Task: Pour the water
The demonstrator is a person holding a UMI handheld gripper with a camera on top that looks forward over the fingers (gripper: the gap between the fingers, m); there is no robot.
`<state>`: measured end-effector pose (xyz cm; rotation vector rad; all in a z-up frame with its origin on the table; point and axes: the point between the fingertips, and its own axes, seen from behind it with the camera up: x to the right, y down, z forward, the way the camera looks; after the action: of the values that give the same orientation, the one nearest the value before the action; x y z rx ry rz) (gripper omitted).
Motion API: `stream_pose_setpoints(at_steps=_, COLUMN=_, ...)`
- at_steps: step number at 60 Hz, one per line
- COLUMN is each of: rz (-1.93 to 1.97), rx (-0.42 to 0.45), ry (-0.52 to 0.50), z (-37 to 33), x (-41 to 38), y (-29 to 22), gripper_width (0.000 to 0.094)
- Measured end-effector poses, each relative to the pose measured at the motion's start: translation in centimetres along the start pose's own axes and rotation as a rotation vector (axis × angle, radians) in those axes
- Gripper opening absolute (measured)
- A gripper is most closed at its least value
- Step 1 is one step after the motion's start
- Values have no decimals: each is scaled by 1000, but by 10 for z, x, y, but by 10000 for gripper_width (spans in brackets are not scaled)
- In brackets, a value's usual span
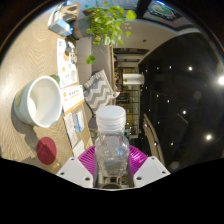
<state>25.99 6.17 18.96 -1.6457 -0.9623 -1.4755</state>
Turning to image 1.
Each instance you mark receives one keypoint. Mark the brown cardboard holder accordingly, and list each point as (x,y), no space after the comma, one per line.
(69,11)

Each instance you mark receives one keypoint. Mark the white card with blue print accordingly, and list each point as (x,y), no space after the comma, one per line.
(79,120)

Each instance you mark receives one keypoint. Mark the green potted plant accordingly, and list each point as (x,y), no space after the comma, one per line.
(105,25)

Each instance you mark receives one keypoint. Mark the yellow square card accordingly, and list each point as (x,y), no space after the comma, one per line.
(89,144)

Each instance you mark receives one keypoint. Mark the grey white chevron pillow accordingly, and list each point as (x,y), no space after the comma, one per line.
(98,90)

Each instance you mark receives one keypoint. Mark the framed food wall poster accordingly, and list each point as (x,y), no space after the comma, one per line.
(163,10)

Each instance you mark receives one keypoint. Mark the clear white-capped plastic bottle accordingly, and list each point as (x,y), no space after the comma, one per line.
(111,146)

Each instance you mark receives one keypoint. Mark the printed menu leaflet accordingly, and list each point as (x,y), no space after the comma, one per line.
(66,65)

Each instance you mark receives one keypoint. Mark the white paper napkin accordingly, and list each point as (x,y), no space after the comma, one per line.
(79,148)

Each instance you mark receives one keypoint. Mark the group of ceiling lights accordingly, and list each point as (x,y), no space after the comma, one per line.
(221,80)

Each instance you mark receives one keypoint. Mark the white ceramic mug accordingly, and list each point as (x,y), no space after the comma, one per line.
(41,101)

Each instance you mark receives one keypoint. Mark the grey curved sofa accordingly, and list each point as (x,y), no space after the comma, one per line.
(100,61)

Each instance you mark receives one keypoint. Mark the white orange printed box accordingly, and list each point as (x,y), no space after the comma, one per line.
(72,97)

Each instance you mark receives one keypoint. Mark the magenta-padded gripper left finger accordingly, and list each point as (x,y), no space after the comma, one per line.
(74,170)

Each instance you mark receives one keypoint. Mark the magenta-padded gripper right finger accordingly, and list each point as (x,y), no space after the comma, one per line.
(150,170)

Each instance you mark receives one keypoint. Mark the white printed card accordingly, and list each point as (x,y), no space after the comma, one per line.
(70,130)

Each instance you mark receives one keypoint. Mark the flat round red coaster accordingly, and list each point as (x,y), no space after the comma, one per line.
(46,150)

